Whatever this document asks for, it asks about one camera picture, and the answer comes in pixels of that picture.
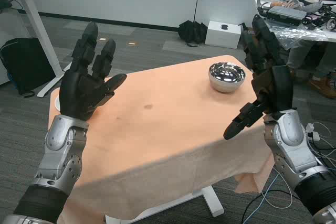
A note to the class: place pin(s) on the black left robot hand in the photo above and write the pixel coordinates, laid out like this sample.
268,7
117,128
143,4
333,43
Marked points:
78,90

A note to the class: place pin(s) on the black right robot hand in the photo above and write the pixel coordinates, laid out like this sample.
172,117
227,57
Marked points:
278,90

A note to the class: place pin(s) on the white and orange plastic bowl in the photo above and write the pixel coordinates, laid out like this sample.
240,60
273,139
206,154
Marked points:
57,103

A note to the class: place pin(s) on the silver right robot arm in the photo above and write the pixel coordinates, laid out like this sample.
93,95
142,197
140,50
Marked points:
291,145

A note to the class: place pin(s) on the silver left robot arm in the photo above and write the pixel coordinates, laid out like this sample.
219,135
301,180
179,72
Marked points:
60,150

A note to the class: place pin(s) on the shiny steel bowl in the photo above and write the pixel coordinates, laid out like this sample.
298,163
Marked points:
227,75

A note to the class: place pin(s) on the seated person in grey trousers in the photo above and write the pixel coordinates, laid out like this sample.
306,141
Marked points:
299,53

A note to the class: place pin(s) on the white power strip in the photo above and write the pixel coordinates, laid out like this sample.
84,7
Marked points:
313,133

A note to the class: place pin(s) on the brass floor socket plate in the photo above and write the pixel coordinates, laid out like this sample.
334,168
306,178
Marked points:
103,39
131,43

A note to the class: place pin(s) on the black backpack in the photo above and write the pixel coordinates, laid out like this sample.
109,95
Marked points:
26,64

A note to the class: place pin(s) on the clear plastic bag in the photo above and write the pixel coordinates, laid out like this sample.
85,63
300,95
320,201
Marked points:
299,33

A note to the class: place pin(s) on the white cluttered desk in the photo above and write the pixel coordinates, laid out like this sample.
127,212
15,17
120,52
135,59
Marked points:
329,37

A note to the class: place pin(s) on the grey hard case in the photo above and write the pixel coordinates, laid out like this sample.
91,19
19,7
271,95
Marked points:
286,14

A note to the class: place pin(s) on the white cardboard box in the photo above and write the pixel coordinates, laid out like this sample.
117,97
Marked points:
221,36

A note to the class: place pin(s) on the white standing desk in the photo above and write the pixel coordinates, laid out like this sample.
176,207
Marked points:
34,19

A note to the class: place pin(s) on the grey curved plastic part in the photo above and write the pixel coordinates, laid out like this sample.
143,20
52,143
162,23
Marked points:
312,6

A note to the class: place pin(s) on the orange tablecloth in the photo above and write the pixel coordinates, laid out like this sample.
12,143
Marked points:
162,129

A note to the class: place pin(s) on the black folded umbrella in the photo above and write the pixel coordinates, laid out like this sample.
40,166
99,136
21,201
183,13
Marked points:
191,31

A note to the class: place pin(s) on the black power adapter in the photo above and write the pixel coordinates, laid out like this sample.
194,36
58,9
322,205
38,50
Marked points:
5,3

